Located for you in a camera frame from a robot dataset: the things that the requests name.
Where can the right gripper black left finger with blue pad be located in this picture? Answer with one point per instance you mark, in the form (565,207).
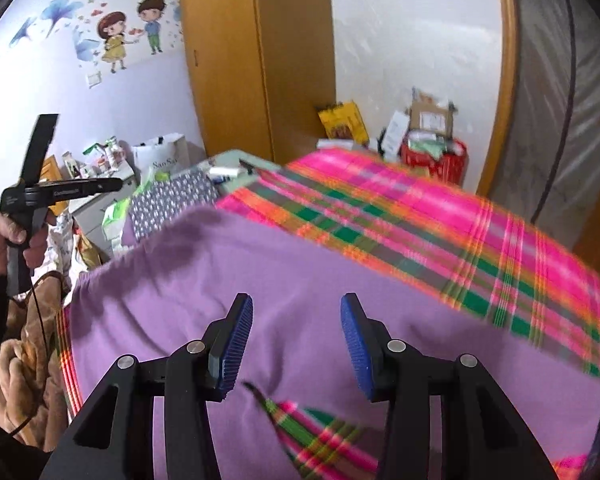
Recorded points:
(111,437)

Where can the person's left hand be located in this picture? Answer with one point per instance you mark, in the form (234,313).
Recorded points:
(10,231)

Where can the cluttered white bedside table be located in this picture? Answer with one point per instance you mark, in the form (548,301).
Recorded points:
(111,181)

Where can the plastic wrapped mattress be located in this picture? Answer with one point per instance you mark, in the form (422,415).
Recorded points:
(549,173)

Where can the red storage basket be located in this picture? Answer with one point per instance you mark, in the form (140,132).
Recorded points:
(450,166)

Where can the brown cardboard parcel box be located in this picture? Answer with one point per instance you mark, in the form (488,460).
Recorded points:
(433,117)

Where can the grey dotted pillow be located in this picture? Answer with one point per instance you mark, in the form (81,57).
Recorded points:
(162,199)

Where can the brown fuzzy blanket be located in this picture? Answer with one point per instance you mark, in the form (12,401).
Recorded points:
(31,390)

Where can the wooden wardrobe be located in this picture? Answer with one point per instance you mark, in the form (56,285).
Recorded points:
(260,71)

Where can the white paper shopping bag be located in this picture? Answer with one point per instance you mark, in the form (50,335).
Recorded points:
(167,153)

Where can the yellow cardboard box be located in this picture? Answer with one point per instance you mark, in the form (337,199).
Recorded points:
(344,121)

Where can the cartoon couple wall sticker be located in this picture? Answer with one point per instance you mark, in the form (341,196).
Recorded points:
(107,36)

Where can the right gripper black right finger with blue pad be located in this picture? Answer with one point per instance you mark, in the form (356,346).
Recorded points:
(483,435)

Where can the purple fleece garment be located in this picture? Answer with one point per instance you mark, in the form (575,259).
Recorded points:
(167,290)

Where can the pink green plaid bedsheet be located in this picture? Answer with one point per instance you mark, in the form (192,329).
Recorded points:
(471,255)

